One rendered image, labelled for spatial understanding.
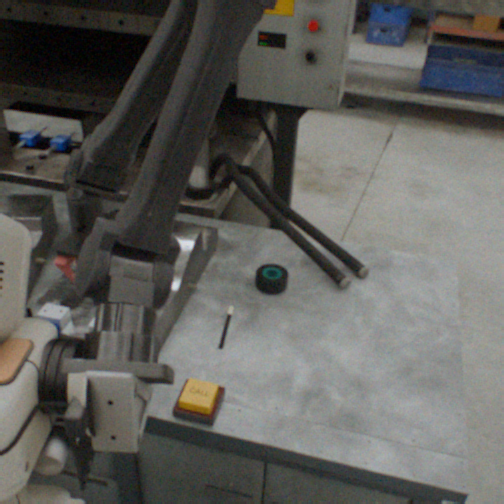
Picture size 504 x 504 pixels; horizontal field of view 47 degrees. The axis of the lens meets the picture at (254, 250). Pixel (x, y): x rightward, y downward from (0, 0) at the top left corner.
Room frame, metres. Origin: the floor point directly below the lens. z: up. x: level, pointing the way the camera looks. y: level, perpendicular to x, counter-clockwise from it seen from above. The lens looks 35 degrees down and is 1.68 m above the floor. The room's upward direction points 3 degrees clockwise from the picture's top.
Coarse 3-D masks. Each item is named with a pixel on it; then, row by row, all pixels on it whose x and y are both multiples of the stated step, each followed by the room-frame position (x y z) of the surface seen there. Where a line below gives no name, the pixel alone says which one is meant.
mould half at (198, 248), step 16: (176, 224) 1.27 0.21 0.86; (192, 224) 1.27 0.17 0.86; (192, 240) 1.09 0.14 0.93; (208, 240) 1.20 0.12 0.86; (192, 256) 1.07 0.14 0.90; (208, 256) 1.18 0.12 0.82; (176, 272) 1.01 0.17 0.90; (192, 272) 1.07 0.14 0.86; (64, 288) 0.95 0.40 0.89; (176, 288) 0.97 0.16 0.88; (80, 304) 0.90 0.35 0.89; (176, 304) 0.96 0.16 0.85; (80, 320) 0.85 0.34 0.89; (160, 320) 0.88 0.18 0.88; (176, 320) 0.96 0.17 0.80; (64, 336) 0.81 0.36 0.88; (80, 336) 0.80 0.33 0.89; (160, 336) 0.87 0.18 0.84
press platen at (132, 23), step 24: (0, 0) 1.73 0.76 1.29; (24, 0) 1.74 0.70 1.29; (48, 0) 1.75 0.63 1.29; (72, 0) 1.77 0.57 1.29; (96, 0) 1.78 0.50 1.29; (120, 0) 1.80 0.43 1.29; (144, 0) 1.82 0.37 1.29; (168, 0) 1.84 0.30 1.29; (72, 24) 1.68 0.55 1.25; (96, 24) 1.66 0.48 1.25; (120, 24) 1.65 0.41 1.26; (144, 24) 1.63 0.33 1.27
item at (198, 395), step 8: (192, 384) 0.75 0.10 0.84; (200, 384) 0.75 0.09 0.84; (208, 384) 0.75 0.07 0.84; (216, 384) 0.75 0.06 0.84; (184, 392) 0.73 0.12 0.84; (192, 392) 0.73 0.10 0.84; (200, 392) 0.73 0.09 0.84; (208, 392) 0.73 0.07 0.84; (216, 392) 0.74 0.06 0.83; (184, 400) 0.71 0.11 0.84; (192, 400) 0.71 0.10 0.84; (200, 400) 0.71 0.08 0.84; (208, 400) 0.71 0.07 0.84; (192, 408) 0.70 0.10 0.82; (200, 408) 0.70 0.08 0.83; (208, 408) 0.69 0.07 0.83
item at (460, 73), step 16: (432, 48) 4.65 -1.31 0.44; (448, 48) 4.63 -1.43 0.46; (464, 48) 4.60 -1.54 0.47; (432, 64) 4.27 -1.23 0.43; (448, 64) 4.25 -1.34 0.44; (464, 64) 4.22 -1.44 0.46; (480, 64) 4.55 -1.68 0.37; (496, 64) 4.52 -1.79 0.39; (432, 80) 4.28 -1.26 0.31; (448, 80) 4.25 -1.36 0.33; (464, 80) 4.21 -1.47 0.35; (480, 80) 4.19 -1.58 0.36; (496, 80) 4.16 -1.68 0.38; (496, 96) 4.14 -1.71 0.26
